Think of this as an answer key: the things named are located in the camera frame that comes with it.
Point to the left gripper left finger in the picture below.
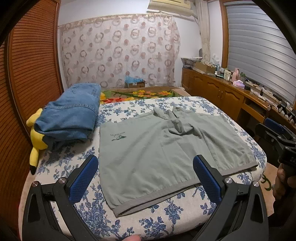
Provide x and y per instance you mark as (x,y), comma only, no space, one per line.
(39,220)

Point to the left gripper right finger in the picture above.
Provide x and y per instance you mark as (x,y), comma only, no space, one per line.
(240,212)

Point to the grey-green shorts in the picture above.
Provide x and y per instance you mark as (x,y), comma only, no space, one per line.
(149,158)

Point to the person's right hand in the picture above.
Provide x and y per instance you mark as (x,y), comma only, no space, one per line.
(282,181)

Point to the person's left hand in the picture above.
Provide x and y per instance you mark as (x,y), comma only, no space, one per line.
(133,238)

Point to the long wooden sideboard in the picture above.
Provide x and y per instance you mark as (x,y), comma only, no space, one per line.
(241,105)

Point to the yellow plush toy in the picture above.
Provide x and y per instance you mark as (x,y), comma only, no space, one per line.
(37,141)

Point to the pink tissue box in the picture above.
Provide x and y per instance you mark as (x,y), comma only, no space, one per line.
(239,84)

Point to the pink bottle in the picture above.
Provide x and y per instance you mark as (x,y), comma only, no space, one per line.
(235,75)

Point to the grey window blind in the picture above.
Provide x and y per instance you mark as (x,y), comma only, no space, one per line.
(259,49)

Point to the folded blue jeans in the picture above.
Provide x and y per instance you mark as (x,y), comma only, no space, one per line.
(71,117)

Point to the cardboard box on sideboard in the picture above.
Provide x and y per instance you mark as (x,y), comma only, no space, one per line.
(206,68)

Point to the colourful flower blanket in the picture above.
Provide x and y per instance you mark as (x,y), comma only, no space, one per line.
(141,93)

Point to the brown louvered wardrobe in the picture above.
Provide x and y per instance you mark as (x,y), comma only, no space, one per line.
(30,78)

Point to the cardboard box with blue bag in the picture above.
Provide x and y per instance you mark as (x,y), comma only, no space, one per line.
(131,82)

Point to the beige lace side curtain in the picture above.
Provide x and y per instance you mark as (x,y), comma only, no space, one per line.
(204,26)

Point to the white air conditioner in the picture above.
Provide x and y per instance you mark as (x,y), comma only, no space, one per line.
(180,7)

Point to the ring-patterned sheer curtain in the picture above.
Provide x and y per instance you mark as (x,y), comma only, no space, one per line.
(110,49)

